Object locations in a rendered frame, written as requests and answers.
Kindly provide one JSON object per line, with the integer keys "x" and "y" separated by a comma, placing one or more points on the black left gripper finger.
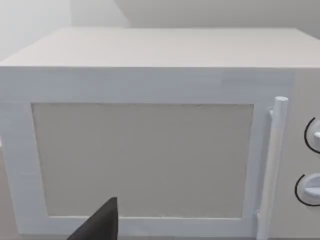
{"x": 102, "y": 222}

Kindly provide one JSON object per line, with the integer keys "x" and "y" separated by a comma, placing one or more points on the white microwave door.
{"x": 142, "y": 160}

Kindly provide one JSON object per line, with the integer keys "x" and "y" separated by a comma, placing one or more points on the pale microwave oven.
{"x": 160, "y": 50}

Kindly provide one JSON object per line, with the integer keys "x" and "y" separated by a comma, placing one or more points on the white microwave knob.
{"x": 315, "y": 136}
{"x": 310, "y": 190}

